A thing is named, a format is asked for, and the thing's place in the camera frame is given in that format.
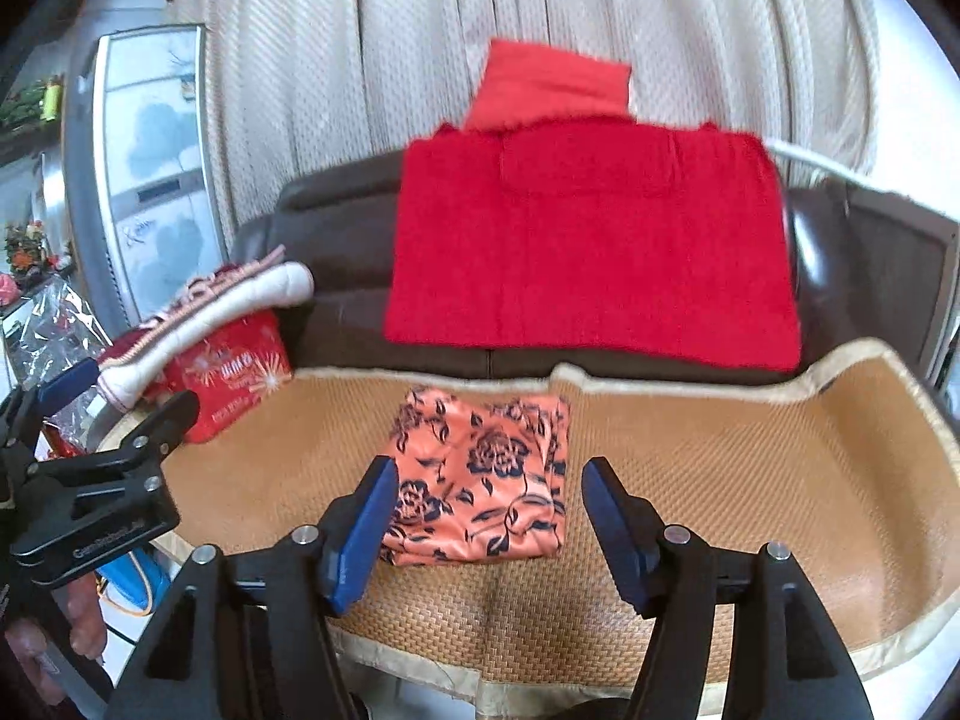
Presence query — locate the red gift bag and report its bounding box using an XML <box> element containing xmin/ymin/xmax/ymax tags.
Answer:
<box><xmin>161</xmin><ymin>309</ymin><xmax>293</xmax><ymax>445</ymax></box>

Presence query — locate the red pillow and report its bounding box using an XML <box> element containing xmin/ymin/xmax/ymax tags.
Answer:
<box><xmin>463</xmin><ymin>37</ymin><xmax>633</xmax><ymax>134</ymax></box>

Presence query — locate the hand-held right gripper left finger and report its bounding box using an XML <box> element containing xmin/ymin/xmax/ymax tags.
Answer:
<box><xmin>105</xmin><ymin>456</ymin><xmax>400</xmax><ymax>720</ymax></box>

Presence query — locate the clear plastic film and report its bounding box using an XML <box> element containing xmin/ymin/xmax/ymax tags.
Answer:
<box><xmin>4</xmin><ymin>274</ymin><xmax>113</xmax><ymax>421</ymax></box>

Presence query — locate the brown leather sofa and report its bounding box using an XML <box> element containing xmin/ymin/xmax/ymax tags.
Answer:
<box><xmin>229</xmin><ymin>150</ymin><xmax>863</xmax><ymax>391</ymax></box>

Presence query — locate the folded floral blanket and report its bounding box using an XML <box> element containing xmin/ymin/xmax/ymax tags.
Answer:
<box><xmin>97</xmin><ymin>261</ymin><xmax>314</xmax><ymax>413</ymax></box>

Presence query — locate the beige dotted curtain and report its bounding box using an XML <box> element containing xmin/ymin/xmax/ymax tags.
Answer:
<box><xmin>169</xmin><ymin>0</ymin><xmax>882</xmax><ymax>241</ymax></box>

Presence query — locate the orange floral blouse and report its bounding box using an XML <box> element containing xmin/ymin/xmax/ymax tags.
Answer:
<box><xmin>377</xmin><ymin>386</ymin><xmax>571</xmax><ymax>567</ymax></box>

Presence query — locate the person's left hand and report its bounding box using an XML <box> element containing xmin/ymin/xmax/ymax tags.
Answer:
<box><xmin>4</xmin><ymin>577</ymin><xmax>110</xmax><ymax>713</ymax></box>

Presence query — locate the woven rattan sofa mat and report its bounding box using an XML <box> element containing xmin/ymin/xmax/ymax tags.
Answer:
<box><xmin>161</xmin><ymin>337</ymin><xmax>960</xmax><ymax>717</ymax></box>

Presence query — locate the green artificial plant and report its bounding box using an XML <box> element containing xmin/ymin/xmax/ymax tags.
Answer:
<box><xmin>0</xmin><ymin>79</ymin><xmax>46</xmax><ymax>128</ymax></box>

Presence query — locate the red cloth cover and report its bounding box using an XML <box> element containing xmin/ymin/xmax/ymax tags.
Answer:
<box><xmin>382</xmin><ymin>120</ymin><xmax>802</xmax><ymax>374</ymax></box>

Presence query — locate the floral standing air conditioner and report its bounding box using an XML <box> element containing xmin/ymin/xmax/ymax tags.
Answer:
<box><xmin>64</xmin><ymin>24</ymin><xmax>230</xmax><ymax>331</ymax></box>

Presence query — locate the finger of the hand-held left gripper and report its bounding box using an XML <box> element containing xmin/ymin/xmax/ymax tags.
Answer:
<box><xmin>0</xmin><ymin>356</ymin><xmax>103</xmax><ymax>445</ymax></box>
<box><xmin>94</xmin><ymin>390</ymin><xmax>202</xmax><ymax>467</ymax></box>

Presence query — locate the artificial flower arrangement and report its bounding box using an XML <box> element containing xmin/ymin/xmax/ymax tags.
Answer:
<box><xmin>4</xmin><ymin>219</ymin><xmax>72</xmax><ymax>278</ymax></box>

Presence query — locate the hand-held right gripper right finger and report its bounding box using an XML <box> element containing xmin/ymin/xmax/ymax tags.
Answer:
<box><xmin>581</xmin><ymin>456</ymin><xmax>875</xmax><ymax>720</ymax></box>

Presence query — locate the dark framed panel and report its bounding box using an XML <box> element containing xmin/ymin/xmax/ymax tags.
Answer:
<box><xmin>844</xmin><ymin>184</ymin><xmax>960</xmax><ymax>398</ymax></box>

